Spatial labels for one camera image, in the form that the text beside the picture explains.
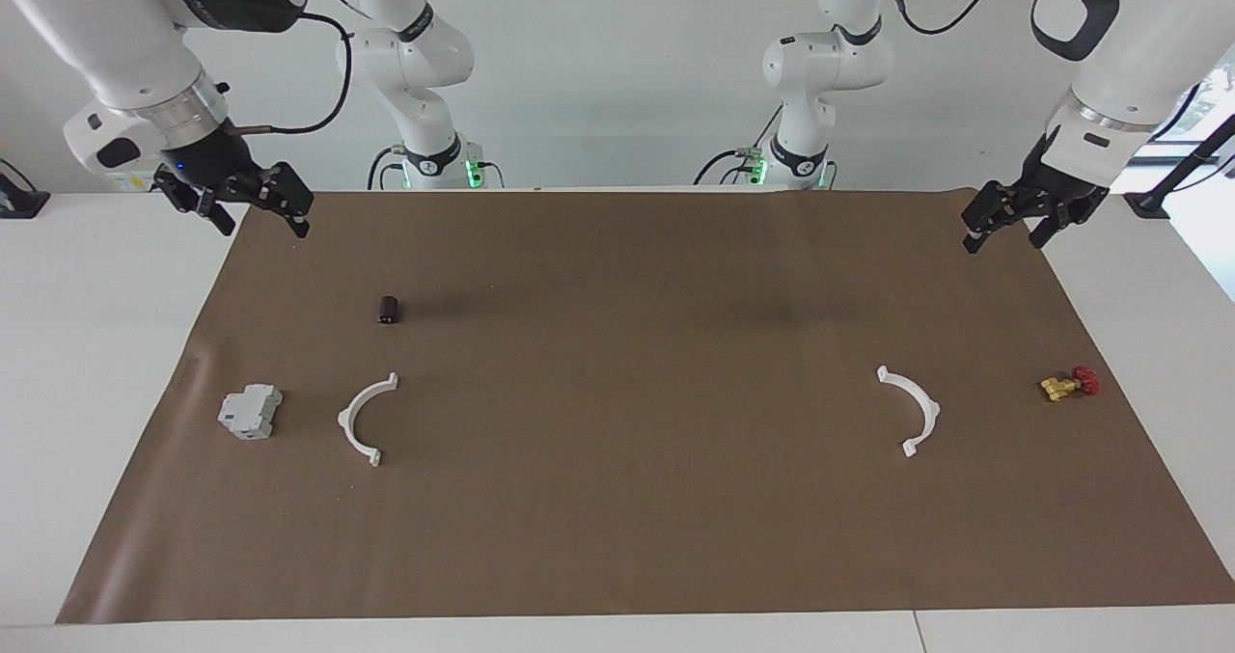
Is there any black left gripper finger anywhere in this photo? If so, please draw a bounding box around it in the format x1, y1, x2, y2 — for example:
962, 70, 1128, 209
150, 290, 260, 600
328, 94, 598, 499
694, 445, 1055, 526
961, 182, 1013, 255
1028, 202, 1075, 250

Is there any small white plastic part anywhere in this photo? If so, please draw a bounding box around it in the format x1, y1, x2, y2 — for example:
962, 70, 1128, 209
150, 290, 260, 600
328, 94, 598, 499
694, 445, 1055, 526
218, 384, 285, 442

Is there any white half-ring pipe clamp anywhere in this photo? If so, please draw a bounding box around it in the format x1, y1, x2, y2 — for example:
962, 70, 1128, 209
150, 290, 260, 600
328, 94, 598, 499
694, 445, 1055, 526
876, 366, 942, 458
338, 372, 399, 468

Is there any black stand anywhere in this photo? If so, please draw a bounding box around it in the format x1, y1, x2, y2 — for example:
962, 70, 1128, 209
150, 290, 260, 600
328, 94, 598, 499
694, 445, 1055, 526
1124, 113, 1235, 222
0, 159, 51, 220

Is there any brown table mat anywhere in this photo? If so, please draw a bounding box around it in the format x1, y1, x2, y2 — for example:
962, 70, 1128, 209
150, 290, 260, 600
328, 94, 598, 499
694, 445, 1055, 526
55, 188, 1235, 625

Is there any black base cable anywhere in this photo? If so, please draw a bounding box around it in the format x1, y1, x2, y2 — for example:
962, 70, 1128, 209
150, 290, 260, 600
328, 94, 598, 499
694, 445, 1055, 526
367, 145, 406, 191
693, 147, 763, 187

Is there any brass valve with red handle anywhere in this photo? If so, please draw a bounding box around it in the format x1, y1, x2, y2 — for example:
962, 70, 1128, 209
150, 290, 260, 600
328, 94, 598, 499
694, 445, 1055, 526
1040, 366, 1101, 403

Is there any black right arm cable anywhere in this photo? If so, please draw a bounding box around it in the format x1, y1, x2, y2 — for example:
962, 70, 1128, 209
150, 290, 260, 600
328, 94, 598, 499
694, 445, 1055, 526
232, 12, 355, 138

